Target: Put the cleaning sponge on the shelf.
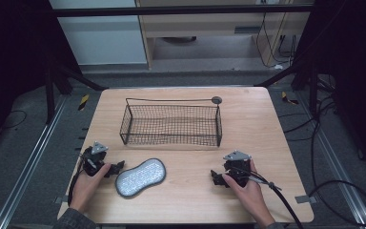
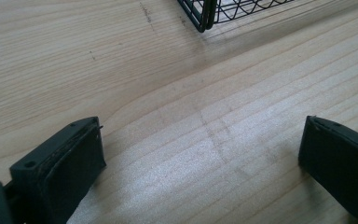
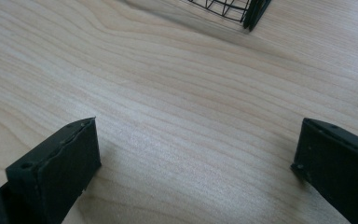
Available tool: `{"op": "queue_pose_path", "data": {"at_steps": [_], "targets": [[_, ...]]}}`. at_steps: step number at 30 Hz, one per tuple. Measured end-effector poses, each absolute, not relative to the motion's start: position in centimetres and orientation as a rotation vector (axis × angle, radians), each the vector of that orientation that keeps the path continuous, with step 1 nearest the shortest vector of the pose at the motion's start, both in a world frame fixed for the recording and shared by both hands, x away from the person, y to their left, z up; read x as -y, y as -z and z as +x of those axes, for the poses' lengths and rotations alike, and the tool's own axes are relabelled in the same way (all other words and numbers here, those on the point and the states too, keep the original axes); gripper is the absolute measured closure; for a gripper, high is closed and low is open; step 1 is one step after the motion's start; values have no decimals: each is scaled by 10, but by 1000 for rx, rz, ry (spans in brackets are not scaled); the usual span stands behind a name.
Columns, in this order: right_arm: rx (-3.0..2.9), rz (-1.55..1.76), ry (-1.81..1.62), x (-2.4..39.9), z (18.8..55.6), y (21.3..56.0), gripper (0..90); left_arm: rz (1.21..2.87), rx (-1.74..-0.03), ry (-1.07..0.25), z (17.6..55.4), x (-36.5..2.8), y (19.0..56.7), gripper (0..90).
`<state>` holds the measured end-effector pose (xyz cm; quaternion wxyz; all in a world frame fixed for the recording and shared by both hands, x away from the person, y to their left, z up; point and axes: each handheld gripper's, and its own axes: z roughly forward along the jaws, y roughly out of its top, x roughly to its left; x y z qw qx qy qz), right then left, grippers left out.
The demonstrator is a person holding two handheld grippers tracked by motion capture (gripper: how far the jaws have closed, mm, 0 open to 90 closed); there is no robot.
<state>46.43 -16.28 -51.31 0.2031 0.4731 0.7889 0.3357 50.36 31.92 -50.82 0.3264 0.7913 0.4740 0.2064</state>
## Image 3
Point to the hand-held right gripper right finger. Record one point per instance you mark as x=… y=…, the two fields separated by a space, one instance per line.
x=338 y=168

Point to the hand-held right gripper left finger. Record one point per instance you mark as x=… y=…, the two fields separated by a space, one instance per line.
x=59 y=168

